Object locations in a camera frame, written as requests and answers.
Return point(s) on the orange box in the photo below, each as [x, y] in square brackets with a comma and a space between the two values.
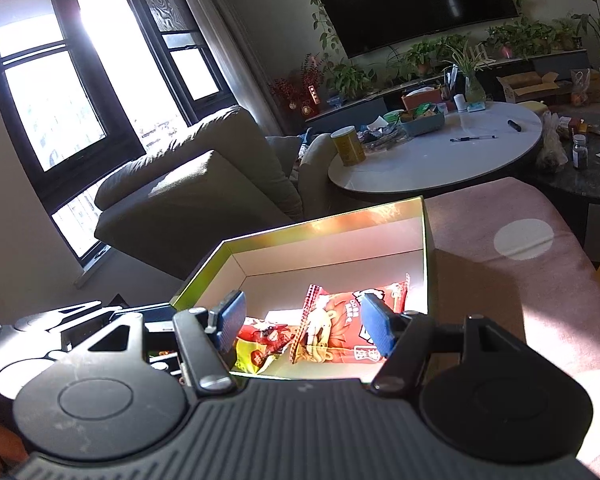
[422, 99]

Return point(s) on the dark television cabinet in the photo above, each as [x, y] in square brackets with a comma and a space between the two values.
[360, 109]

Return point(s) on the white roll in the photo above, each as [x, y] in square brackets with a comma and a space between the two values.
[460, 103]

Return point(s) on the red striped snack packet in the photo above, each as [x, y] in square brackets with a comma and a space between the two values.
[330, 325]

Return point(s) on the wall-mounted black television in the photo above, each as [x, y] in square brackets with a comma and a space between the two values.
[410, 0]

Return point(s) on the round dark marble table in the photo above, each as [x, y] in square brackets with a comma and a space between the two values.
[580, 182]

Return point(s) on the grey tray with items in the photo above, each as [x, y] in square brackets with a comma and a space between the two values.
[422, 122]

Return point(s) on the open cardboard box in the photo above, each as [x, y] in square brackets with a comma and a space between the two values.
[527, 87]

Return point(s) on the black pen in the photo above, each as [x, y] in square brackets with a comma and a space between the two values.
[472, 138]

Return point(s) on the row of potted plants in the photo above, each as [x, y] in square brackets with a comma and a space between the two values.
[530, 37]

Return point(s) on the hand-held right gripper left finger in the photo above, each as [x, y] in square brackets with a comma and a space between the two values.
[232, 317]

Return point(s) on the clear plastic bag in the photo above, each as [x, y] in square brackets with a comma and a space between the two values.
[552, 145]

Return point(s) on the leafy potted plant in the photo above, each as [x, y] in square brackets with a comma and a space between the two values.
[350, 80]

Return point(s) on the green cardboard box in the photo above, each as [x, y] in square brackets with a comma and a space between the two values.
[330, 225]

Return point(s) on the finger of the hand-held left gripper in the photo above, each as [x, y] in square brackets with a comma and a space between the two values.
[160, 320]

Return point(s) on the beige sofa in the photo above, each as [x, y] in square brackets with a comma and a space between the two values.
[200, 180]

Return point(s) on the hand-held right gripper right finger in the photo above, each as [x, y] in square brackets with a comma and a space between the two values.
[377, 325]

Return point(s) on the round white table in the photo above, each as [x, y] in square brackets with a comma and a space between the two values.
[430, 160]

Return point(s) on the yellow can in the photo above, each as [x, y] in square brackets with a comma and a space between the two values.
[349, 147]

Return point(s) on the black-framed window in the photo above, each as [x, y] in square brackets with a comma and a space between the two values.
[40, 95]

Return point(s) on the glass vase with plant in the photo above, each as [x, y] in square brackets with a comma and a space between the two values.
[472, 87]

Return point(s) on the red flower decoration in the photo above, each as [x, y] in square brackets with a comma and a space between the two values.
[295, 85]

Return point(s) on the red and yellow snack packet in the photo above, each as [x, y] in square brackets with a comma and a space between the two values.
[260, 345]

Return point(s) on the dark glass bottle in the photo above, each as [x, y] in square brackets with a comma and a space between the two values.
[580, 152]

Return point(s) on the hanging vine plant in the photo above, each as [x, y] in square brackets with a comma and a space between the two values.
[320, 10]

